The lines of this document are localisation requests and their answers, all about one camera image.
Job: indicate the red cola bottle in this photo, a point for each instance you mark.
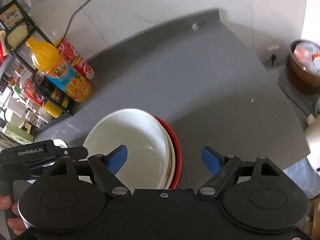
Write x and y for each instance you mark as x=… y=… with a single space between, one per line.
x=74 y=58

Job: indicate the white ceramic bowl back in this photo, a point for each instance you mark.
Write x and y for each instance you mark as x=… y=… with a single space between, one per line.
x=147 y=147

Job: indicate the large dark soy sauce bottle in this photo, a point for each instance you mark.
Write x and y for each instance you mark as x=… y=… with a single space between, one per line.
x=53 y=104

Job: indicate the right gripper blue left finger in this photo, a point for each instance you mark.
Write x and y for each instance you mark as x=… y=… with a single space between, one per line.
x=105 y=168

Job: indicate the black metal shelf rack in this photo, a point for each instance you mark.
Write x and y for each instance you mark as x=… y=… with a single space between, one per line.
x=31 y=29

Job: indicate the brown trash bin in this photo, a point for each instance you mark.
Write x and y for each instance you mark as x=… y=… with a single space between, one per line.
x=303 y=64

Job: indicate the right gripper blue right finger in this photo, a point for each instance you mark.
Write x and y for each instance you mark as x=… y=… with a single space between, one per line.
x=222 y=169

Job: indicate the orange juice bottle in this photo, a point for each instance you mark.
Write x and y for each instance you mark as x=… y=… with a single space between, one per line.
x=47 y=59

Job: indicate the red and black bowl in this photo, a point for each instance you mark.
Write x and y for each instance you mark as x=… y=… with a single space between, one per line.
x=177 y=154

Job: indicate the white ceramic bowl front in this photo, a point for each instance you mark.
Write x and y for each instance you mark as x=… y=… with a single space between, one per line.
x=172 y=158

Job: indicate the white ceramic bowl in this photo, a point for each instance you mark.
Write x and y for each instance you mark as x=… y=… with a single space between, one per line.
x=172 y=158
x=147 y=147

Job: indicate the green tissue box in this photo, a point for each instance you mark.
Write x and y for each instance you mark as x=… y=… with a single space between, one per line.
x=15 y=133

